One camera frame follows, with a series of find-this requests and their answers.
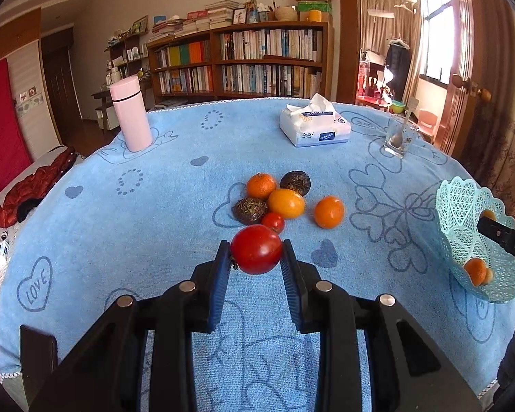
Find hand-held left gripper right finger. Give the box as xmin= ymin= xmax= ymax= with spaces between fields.
xmin=281 ymin=239 xmax=483 ymax=412

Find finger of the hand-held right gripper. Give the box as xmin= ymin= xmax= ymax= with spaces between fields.
xmin=476 ymin=217 xmax=515 ymax=267

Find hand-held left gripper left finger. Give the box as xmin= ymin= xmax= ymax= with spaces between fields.
xmin=30 ymin=240 xmax=231 ymax=412

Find large red tomato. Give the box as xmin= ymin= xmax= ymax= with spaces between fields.
xmin=230 ymin=225 xmax=283 ymax=276

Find teal plastic lattice basket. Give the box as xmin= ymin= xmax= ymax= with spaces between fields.
xmin=435 ymin=176 xmax=515 ymax=305

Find small red tomato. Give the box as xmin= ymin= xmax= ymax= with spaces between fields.
xmin=261 ymin=212 xmax=286 ymax=234

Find dark brown passion fruit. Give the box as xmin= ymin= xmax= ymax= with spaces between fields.
xmin=233 ymin=198 xmax=268 ymax=226
xmin=280 ymin=171 xmax=312 ymax=197

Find yellow-orange orange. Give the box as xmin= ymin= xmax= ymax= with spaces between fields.
xmin=268 ymin=189 xmax=306 ymax=219

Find blue printed tablecloth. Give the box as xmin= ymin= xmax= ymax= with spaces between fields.
xmin=0 ymin=96 xmax=515 ymax=412

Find clear drinking glass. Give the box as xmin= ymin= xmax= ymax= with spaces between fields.
xmin=383 ymin=114 xmax=413 ymax=158

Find white tissue pack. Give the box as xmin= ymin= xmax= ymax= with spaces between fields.
xmin=280 ymin=93 xmax=352 ymax=149

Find metal spoon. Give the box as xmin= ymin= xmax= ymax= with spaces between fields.
xmin=389 ymin=96 xmax=420 ymax=147

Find pink thermos bottle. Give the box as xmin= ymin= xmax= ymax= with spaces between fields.
xmin=109 ymin=76 xmax=154 ymax=152

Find red wooden chair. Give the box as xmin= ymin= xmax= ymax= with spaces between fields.
xmin=358 ymin=62 xmax=391 ymax=108

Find red quilted jacket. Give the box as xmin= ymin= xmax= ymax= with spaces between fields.
xmin=0 ymin=146 xmax=76 ymax=226

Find wooden door with knob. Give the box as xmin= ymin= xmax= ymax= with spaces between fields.
xmin=435 ymin=0 xmax=492 ymax=159

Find window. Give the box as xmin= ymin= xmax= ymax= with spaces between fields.
xmin=418 ymin=0 xmax=456 ymax=87

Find wooden bookshelf with books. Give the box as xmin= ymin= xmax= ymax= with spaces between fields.
xmin=147 ymin=21 xmax=333 ymax=106

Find small wooden shelf unit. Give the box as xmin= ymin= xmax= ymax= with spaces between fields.
xmin=105 ymin=34 xmax=149 ymax=91

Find stacks of books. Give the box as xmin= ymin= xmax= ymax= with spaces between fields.
xmin=150 ymin=0 xmax=241 ymax=41

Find green cardboard box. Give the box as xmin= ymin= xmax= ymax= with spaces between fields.
xmin=296 ymin=1 xmax=332 ymax=13

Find wooden door frame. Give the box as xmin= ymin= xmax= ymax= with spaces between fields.
xmin=338 ymin=0 xmax=361 ymax=104

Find red wall panel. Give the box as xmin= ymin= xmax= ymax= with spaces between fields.
xmin=0 ymin=58 xmax=33 ymax=194

